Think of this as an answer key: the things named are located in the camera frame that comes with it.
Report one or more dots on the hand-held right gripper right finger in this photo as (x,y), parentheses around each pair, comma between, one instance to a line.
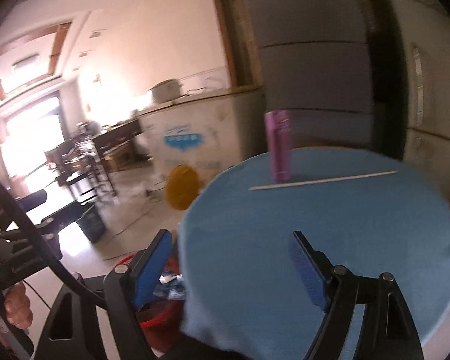
(307,270)

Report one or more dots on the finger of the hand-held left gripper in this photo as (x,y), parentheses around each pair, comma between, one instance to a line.
(60,219)
(33,199)

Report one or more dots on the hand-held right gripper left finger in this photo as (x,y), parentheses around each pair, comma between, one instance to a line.
(150,270)

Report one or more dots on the red plastic basket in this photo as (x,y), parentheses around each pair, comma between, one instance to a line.
(157,315)

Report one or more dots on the person's left hand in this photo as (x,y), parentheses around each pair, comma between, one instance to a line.
(17,303)

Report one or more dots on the dark blue bin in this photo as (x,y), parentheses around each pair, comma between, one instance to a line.
(92,223)

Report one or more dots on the dark wooden chairs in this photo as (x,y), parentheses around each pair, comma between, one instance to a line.
(82,165)

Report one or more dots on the blue tablecloth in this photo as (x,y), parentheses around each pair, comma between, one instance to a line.
(360,225)

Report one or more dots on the yellow round stool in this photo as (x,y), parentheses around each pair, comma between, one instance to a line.
(182,187)

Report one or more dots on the long white plastic stick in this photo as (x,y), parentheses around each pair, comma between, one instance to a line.
(322,180)

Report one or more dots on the dark wooden table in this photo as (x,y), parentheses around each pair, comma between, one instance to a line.
(116,131)

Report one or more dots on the purple thermos bottle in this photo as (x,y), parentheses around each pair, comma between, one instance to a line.
(279,146)

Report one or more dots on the white chest freezer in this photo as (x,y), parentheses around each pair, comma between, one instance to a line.
(210,131)

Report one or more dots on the white rice cooker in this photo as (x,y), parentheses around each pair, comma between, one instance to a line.
(167,90)

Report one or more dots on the grey panelled cabinet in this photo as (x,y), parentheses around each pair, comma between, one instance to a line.
(315,75)

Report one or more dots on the silver refrigerator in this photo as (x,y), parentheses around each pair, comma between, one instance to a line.
(435,101)

